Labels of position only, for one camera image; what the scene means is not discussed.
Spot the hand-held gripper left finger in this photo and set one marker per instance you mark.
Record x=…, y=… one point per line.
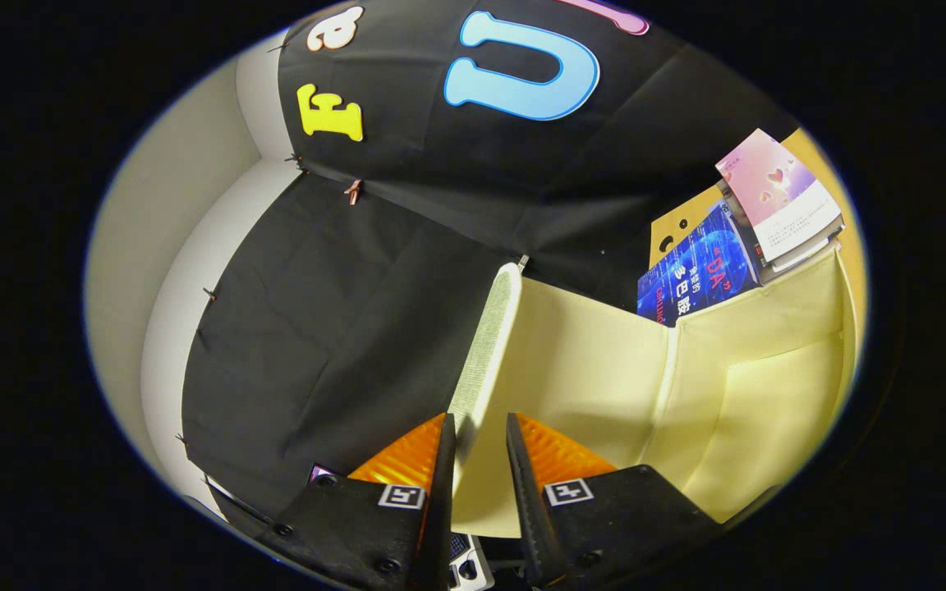
x=440, y=492

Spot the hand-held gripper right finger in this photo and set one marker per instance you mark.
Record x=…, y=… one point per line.
x=526, y=492

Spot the cream fabric storage box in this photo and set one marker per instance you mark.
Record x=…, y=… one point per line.
x=604, y=377

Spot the black backdrop cloth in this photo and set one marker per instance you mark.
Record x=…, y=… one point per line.
x=407, y=271

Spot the blue book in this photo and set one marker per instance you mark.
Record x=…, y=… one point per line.
x=699, y=275

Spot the pink clothes peg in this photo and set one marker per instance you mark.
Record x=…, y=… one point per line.
x=353, y=192

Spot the grey book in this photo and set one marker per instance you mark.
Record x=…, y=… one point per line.
x=801, y=256

